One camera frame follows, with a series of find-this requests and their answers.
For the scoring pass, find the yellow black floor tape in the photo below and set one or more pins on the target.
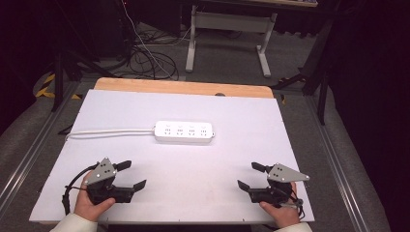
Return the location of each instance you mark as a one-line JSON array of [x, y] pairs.
[[45, 92]]

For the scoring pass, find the white metal desk frame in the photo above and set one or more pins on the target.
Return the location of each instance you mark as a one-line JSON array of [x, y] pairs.
[[232, 22]]

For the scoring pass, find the black table grommet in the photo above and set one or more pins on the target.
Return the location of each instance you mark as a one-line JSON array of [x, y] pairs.
[[219, 94]]

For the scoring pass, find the white power strip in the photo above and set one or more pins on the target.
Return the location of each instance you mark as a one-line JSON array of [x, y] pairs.
[[183, 132]]

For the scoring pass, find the wooden table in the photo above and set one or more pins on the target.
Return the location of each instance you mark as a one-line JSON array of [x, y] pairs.
[[180, 86]]

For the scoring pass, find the person's right hand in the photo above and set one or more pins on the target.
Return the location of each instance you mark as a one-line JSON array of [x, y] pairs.
[[283, 216]]

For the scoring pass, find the black metal stand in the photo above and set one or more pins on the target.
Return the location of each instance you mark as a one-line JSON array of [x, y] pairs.
[[58, 74], [322, 80]]

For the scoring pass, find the white board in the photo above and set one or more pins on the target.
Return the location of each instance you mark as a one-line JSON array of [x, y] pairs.
[[193, 174]]

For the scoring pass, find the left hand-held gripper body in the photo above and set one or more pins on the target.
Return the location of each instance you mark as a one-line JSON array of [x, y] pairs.
[[102, 190]]

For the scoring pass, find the person's left hand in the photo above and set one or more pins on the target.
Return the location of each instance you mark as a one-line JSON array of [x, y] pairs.
[[87, 208]]

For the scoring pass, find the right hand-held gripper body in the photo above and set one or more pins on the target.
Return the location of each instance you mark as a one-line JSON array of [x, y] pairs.
[[277, 190]]

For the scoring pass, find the aluminium floor rail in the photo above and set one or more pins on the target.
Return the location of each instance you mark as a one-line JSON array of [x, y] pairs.
[[29, 158], [338, 174]]

